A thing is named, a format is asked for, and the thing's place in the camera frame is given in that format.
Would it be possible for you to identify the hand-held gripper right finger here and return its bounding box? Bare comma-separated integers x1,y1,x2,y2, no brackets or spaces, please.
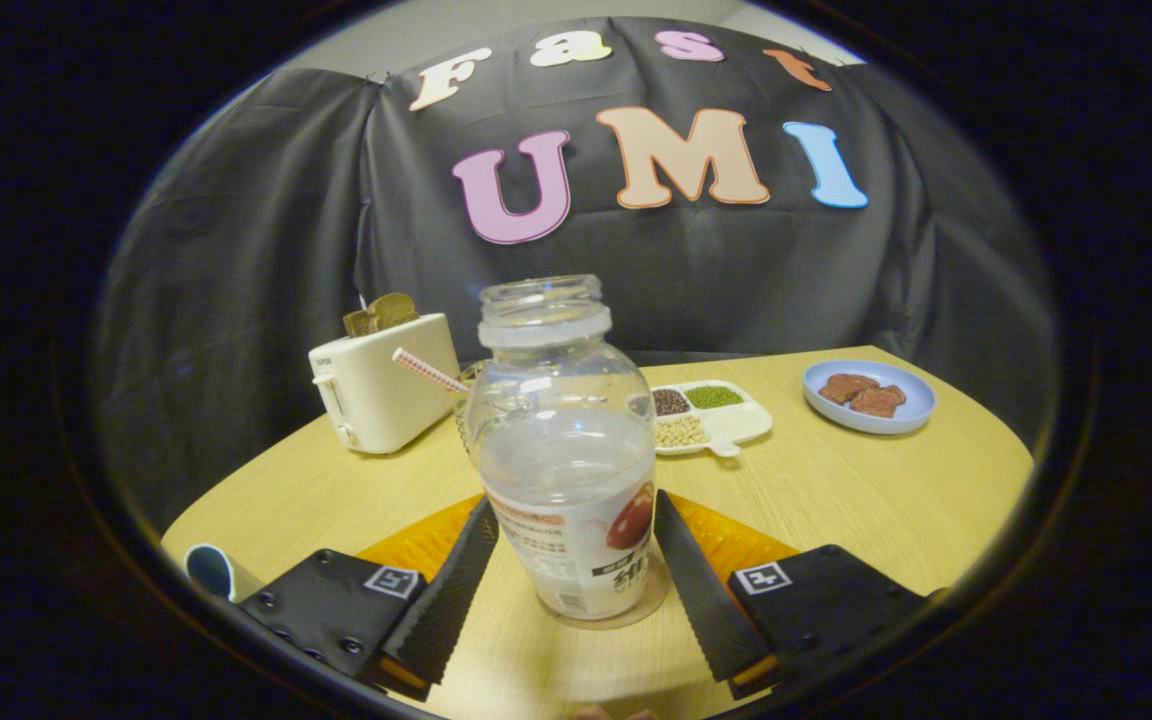
653,488,927,701

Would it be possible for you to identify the brown toast slice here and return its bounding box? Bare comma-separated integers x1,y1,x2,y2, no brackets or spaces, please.
342,292,420,339

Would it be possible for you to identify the white divided bean dish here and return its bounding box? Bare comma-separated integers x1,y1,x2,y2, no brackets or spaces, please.
648,380,775,458

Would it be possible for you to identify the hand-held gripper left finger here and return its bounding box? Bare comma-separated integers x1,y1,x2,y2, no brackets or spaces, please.
239,495,500,701

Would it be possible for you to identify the clear plastic juice bottle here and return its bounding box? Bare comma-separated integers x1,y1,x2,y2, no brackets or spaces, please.
463,275,659,621

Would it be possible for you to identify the light blue plate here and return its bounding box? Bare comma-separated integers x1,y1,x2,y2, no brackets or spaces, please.
802,360,937,436

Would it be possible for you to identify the brown meat piece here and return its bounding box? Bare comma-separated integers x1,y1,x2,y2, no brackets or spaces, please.
818,373,880,405
848,385,907,418

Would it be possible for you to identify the wooden table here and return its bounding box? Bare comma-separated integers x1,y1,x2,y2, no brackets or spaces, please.
161,345,1035,720

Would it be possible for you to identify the white toaster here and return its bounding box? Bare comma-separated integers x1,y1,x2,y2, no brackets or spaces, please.
308,313,462,456

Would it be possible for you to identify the pale green cup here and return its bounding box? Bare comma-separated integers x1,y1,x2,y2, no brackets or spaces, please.
184,543,262,603

